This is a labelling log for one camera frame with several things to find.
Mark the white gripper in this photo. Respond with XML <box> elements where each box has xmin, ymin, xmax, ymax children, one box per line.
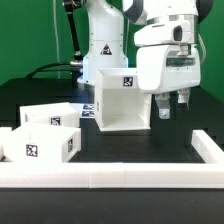
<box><xmin>136</xmin><ymin>45</ymin><xmax>201</xmax><ymax>119</ymax></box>

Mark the white workspace border frame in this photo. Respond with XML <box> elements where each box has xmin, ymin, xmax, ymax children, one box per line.
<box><xmin>0</xmin><ymin>127</ymin><xmax>224</xmax><ymax>188</ymax></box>

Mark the white rear drawer box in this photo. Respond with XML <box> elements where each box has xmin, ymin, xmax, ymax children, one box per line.
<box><xmin>20</xmin><ymin>102</ymin><xmax>80</xmax><ymax>128</ymax></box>

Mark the marker tag sheet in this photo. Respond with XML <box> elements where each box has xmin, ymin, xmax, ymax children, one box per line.
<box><xmin>72</xmin><ymin>103</ymin><xmax>95</xmax><ymax>118</ymax></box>

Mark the white front drawer box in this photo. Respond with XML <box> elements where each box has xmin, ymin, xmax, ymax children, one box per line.
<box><xmin>3</xmin><ymin>124</ymin><xmax>81</xmax><ymax>163</ymax></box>

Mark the black cable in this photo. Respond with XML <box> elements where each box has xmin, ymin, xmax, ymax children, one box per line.
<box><xmin>25</xmin><ymin>61</ymin><xmax>83</xmax><ymax>80</ymax></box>

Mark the white drawer box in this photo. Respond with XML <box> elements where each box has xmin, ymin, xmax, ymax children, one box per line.
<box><xmin>20</xmin><ymin>102</ymin><xmax>80</xmax><ymax>128</ymax></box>
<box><xmin>3</xmin><ymin>124</ymin><xmax>81</xmax><ymax>163</ymax></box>

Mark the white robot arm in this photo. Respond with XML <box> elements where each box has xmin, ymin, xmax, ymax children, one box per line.
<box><xmin>79</xmin><ymin>0</ymin><xmax>214</xmax><ymax>119</ymax></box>

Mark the white cable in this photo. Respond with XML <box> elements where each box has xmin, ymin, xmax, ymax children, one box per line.
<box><xmin>53</xmin><ymin>0</ymin><xmax>62</xmax><ymax>80</ymax></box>

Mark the white drawer cabinet housing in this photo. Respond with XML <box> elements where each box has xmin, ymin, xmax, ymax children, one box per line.
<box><xmin>94</xmin><ymin>68</ymin><xmax>152</xmax><ymax>131</ymax></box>

